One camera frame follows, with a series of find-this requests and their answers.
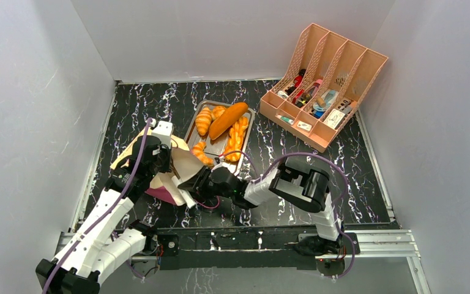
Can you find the small white packet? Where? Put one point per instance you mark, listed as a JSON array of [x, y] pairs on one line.
[[304, 126]]

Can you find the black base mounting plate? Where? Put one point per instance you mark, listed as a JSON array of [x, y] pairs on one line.
[[239, 247]]

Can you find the red black bottle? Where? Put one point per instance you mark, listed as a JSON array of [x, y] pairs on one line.
[[291, 87]]

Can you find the silver metal tray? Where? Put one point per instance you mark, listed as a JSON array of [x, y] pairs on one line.
[[215, 147]]

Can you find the pink paper bag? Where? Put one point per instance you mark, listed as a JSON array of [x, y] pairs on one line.
[[185, 165]]

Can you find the orange fake croissant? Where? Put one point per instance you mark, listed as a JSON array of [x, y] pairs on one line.
[[203, 121]]

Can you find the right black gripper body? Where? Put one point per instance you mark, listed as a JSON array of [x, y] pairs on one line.
[[198, 183]]

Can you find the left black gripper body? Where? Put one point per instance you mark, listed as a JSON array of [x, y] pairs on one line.
[[163, 163]]

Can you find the small curved fake croissant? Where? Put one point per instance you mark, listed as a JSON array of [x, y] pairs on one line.
[[198, 152]]

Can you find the white label card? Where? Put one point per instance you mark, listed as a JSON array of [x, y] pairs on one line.
[[334, 119]]

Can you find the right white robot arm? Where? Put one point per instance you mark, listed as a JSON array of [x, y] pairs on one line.
[[302, 185]]

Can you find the long orange fake baguette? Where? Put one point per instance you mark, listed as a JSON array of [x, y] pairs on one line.
[[227, 119]]

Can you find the blue tape roll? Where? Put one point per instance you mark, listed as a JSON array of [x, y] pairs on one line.
[[328, 98]]

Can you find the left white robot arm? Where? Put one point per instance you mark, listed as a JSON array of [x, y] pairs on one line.
[[96, 251]]

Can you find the pink desk file organizer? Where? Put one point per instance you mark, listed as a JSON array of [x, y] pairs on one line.
[[344, 65]]

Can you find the small green white tube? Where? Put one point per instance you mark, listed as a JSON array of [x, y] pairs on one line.
[[286, 119]]

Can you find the pink capped dark bottle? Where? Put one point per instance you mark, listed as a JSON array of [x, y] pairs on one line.
[[306, 95]]

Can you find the round orange fake bun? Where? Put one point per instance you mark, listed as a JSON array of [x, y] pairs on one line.
[[217, 111]]

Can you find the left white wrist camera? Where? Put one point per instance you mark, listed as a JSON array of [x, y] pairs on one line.
[[163, 130]]

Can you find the long fake twisted bread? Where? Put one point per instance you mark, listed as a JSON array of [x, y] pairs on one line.
[[236, 139]]

